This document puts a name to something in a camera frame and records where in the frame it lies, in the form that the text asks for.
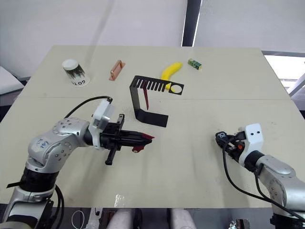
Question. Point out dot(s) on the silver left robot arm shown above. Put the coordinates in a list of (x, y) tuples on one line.
[(59, 133)]

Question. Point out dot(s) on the grey slanted metal beam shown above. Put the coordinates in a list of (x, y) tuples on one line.
[(296, 87)]

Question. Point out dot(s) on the copper coloured rectangular block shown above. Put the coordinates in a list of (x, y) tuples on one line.
[(116, 70)]

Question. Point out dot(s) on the yellow banana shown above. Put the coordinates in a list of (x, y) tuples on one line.
[(170, 70)]

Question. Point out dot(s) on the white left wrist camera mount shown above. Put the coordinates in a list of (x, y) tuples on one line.
[(102, 114)]

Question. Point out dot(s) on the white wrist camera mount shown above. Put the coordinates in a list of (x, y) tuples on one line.
[(253, 138), (102, 114)]

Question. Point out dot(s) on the dark window frame pillar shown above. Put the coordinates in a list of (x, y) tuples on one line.
[(191, 23)]

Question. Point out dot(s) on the white printed paper cup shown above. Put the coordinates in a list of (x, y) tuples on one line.
[(76, 74)]

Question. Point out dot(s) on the dark window sill rail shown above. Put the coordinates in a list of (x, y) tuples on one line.
[(283, 53)]

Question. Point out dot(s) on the pale rounded shape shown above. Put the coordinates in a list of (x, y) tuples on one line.
[(180, 219), (120, 219)]

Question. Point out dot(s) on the black slotted metal stand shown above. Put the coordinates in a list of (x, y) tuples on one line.
[(152, 118)]

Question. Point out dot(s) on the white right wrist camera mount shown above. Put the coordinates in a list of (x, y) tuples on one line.
[(253, 138)]

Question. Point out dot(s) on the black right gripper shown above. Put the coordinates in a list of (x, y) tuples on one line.
[(236, 148)]

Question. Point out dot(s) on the small green yellow box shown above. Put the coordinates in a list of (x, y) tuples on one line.
[(195, 64)]

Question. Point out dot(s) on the white side table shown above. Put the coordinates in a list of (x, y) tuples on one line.
[(9, 83)]

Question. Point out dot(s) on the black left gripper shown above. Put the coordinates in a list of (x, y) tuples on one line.
[(112, 137)]

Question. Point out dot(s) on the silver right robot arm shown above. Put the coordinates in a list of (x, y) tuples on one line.
[(281, 171)]

